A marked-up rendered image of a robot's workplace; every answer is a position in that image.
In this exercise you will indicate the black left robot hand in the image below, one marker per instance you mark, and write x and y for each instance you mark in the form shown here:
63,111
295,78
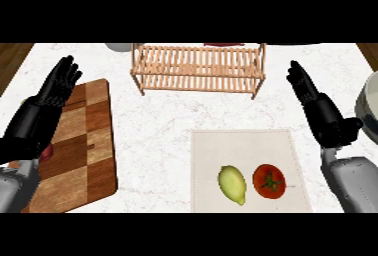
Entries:
34,113

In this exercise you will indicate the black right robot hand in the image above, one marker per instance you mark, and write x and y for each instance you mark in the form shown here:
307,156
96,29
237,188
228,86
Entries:
324,113

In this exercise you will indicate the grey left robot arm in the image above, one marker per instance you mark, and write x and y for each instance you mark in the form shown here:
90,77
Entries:
16,186

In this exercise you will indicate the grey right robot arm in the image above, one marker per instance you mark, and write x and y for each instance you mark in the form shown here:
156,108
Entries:
350,183

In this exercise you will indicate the red tomato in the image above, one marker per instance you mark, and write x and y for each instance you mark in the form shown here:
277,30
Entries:
268,181

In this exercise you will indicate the beige placemat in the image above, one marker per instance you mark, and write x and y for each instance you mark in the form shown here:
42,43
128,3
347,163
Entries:
248,171

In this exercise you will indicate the pale wooden tiered shelf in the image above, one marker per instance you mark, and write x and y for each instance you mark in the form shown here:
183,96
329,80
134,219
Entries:
197,68

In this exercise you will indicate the pale grey round pot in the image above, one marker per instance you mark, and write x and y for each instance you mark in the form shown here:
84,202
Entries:
369,106

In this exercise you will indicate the small red item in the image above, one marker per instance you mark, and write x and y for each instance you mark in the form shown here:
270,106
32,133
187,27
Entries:
45,154

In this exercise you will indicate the brown checkered wooden cutting board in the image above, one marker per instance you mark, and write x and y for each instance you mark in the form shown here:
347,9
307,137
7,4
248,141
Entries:
78,146

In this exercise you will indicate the grey round bowl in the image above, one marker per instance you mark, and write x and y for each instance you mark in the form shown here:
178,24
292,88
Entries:
119,46

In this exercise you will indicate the dark red object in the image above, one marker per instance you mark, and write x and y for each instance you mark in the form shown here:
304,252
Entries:
223,44

